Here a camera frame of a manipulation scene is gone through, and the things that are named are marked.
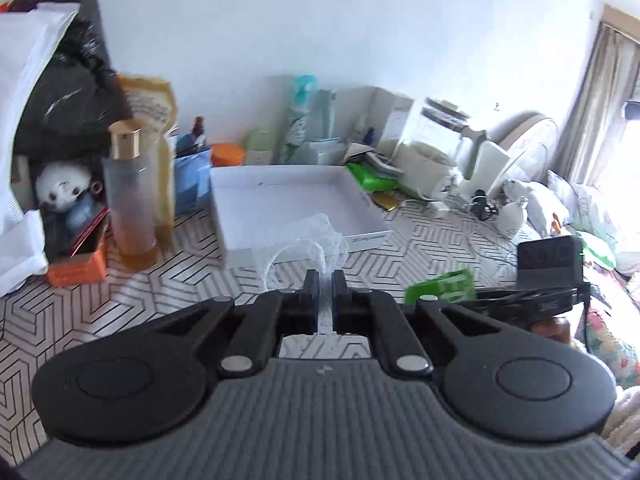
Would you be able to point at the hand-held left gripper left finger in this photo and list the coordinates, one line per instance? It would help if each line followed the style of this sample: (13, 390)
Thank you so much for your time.
(311, 292)

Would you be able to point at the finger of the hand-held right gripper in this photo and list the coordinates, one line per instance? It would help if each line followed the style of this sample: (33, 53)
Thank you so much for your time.
(530, 311)
(530, 294)

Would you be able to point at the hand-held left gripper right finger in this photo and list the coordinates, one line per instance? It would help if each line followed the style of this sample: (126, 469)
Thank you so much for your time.
(340, 292)

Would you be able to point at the clear plastic bag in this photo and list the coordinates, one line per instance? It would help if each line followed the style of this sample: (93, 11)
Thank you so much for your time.
(320, 240)

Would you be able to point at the green fabric shopping bag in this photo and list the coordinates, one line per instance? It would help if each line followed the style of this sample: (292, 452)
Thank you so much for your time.
(442, 286)

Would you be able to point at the brown paper bag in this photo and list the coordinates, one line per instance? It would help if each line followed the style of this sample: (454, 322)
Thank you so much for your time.
(150, 105)

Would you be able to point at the black plastic bag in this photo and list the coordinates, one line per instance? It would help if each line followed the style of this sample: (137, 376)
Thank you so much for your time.
(70, 90)

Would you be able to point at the floral bedding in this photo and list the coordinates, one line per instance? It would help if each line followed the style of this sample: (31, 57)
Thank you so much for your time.
(610, 270)

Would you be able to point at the white shallow box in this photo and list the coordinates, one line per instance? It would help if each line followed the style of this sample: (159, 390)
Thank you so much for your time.
(290, 200)

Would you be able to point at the white desk fan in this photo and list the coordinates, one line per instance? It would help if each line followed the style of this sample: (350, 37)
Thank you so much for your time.
(515, 150)

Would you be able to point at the green packet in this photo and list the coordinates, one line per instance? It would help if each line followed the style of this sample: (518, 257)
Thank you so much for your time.
(372, 176)

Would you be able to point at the geometric patterned tablecloth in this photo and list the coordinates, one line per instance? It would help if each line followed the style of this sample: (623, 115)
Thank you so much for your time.
(165, 280)

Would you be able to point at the light green box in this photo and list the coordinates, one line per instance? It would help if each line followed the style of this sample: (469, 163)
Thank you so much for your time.
(261, 145)

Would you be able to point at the orange lidded jar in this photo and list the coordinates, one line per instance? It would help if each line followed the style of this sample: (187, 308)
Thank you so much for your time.
(227, 155)

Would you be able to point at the blue box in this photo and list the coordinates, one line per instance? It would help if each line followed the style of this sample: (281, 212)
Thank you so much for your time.
(192, 182)

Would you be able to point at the beige curtain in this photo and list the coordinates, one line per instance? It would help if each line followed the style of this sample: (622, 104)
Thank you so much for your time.
(600, 105)

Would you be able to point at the teal packet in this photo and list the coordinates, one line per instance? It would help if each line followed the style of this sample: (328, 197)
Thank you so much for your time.
(301, 115)

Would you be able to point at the white cardboard box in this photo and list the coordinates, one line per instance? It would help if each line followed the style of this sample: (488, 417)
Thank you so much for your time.
(365, 110)

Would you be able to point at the small brown bottle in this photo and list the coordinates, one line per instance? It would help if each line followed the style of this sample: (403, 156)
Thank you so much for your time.
(199, 132)

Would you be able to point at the frosted bottle with gold cap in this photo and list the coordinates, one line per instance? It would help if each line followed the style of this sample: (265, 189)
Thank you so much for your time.
(131, 195)

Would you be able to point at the orange box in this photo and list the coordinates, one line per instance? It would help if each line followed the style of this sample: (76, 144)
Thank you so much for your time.
(80, 262)

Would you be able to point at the white plush panda toy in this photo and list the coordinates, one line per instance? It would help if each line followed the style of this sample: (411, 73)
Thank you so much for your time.
(60, 190)

